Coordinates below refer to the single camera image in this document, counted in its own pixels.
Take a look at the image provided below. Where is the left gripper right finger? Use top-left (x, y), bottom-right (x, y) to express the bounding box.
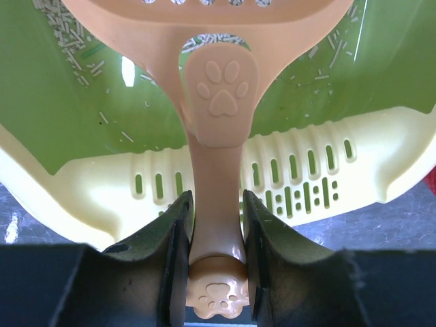
top-left (243, 191), bottom-right (435, 326)

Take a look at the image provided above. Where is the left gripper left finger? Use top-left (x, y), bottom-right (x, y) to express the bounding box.
top-left (1, 191), bottom-right (193, 326)

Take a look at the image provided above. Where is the orange litter scoop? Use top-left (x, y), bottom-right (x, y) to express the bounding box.
top-left (65, 1), bottom-right (351, 319)

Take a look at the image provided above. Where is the yellow litter box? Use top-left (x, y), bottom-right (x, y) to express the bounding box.
top-left (1, 1), bottom-right (435, 249)

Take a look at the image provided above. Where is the cat litter sand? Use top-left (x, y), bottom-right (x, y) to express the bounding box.
top-left (33, 1), bottom-right (365, 102)

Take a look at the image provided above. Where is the red plastic waste basket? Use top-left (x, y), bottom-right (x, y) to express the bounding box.
top-left (424, 168), bottom-right (436, 195)

